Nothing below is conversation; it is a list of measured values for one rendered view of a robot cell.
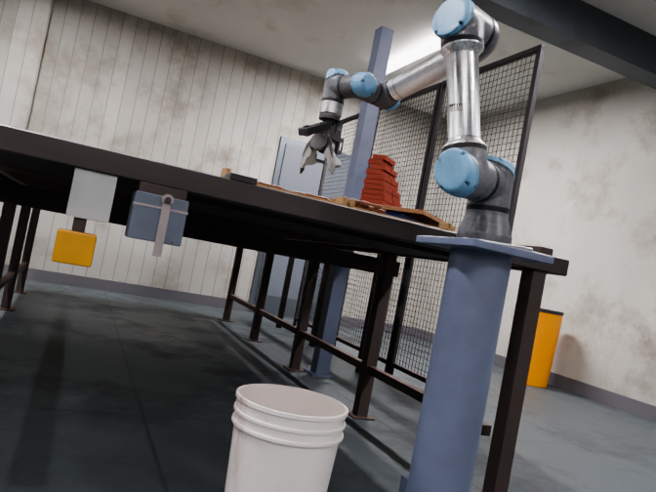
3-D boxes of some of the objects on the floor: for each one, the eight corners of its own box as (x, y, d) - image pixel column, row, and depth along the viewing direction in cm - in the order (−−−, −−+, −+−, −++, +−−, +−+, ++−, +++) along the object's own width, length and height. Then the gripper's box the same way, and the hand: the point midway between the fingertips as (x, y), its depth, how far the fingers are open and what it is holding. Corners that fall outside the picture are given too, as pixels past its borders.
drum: (561, 390, 530) (575, 314, 532) (524, 387, 513) (539, 307, 515) (527, 378, 571) (540, 307, 573) (492, 374, 553) (505, 301, 556)
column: (527, 594, 148) (586, 262, 151) (402, 602, 133) (470, 234, 136) (442, 522, 183) (491, 254, 186) (336, 522, 168) (390, 230, 171)
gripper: (361, 120, 187) (350, 180, 187) (318, 122, 201) (308, 178, 200) (345, 111, 181) (333, 173, 180) (302, 114, 195) (290, 172, 194)
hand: (314, 174), depth 188 cm, fingers open, 14 cm apart
